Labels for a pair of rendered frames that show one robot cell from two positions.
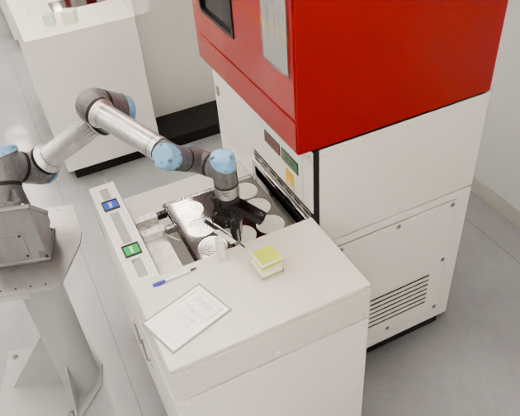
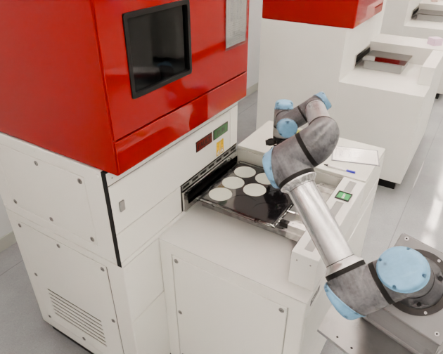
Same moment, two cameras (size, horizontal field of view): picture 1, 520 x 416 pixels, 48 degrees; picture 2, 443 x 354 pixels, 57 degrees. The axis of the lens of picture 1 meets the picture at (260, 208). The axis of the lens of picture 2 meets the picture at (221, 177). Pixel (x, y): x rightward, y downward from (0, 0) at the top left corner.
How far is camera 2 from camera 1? 2.86 m
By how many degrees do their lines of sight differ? 92
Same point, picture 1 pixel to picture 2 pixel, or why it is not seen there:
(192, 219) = (273, 204)
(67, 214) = (333, 322)
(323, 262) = (269, 133)
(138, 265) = (349, 189)
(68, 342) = not seen: outside the picture
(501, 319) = not seen: hidden behind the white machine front
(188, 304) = (348, 157)
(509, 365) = not seen: hidden behind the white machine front
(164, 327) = (370, 158)
